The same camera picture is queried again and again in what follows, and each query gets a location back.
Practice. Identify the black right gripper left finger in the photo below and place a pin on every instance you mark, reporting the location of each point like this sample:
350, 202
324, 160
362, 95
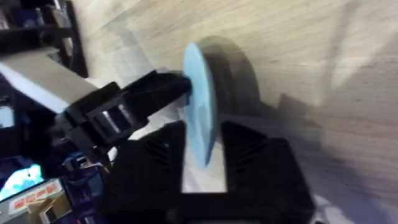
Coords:
146, 174

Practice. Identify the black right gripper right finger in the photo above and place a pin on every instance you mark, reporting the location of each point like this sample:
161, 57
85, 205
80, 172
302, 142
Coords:
264, 174

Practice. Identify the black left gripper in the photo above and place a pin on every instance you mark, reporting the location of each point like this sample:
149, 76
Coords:
93, 121

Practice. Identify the light blue round plate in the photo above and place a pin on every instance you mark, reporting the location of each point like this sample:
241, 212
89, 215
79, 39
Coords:
200, 102

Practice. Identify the cardboard box with orange label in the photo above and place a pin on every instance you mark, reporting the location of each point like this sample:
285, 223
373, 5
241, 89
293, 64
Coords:
34, 202

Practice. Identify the black metal frame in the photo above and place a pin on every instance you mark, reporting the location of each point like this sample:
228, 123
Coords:
46, 31

